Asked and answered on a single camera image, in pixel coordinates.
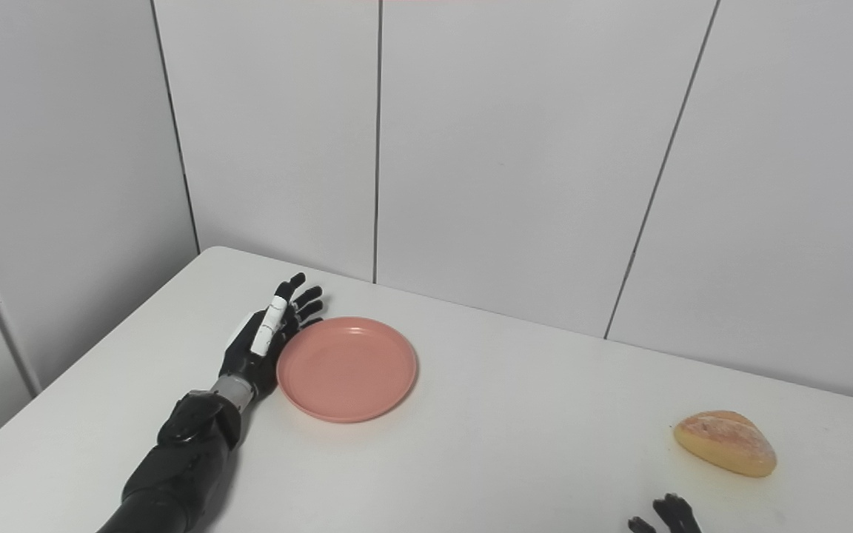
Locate pink round plate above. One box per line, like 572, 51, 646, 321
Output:
276, 317, 419, 424

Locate black and white right hand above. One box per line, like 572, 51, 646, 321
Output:
628, 493, 703, 533

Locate golden crusty bread roll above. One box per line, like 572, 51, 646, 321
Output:
674, 410, 777, 478

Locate black and white left hand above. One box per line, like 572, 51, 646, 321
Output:
218, 272, 325, 404

